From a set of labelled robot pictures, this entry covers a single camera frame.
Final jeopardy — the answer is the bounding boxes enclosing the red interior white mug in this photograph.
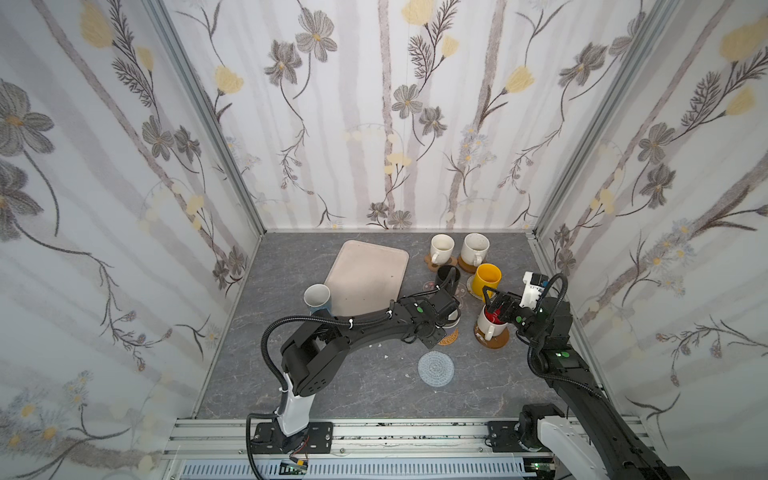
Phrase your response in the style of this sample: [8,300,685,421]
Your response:
[476,306,508,342]

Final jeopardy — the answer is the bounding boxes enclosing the yellow mug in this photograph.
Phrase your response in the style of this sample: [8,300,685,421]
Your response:
[468,263,502,299]

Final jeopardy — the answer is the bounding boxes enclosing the woven rattan round coaster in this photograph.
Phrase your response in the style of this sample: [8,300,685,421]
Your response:
[439,329,459,346]

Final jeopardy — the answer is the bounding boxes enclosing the glossy amber round coaster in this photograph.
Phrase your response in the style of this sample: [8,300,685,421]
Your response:
[474,326,510,350]

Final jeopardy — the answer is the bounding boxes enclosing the brown round wooden coaster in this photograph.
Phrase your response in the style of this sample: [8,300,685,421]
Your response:
[458,256,478,274]

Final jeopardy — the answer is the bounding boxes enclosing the black mug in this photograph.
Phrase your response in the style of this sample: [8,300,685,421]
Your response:
[435,264,461,295]

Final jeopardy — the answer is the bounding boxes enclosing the grey blue round coaster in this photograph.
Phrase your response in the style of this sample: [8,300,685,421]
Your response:
[417,351,455,388]

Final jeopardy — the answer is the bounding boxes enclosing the brown paw print coaster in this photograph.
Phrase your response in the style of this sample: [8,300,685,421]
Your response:
[424,255,458,272]

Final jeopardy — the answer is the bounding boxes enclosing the beige rectangular tray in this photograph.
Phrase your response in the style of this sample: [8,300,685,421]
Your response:
[324,240,409,316]

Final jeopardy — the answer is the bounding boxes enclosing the cream mug front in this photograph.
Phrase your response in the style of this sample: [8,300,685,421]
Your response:
[429,234,455,266]

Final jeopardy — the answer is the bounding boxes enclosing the light blue mug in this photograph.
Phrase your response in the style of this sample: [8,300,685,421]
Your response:
[303,283,332,314]

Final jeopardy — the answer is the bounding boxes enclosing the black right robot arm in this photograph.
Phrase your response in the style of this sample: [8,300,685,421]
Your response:
[482,281,688,479]

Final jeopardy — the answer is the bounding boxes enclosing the black corrugated cable conduit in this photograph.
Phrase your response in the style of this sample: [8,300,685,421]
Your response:
[260,311,397,397]

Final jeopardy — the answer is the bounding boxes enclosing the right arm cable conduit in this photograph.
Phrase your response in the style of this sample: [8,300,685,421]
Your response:
[542,273,570,319]

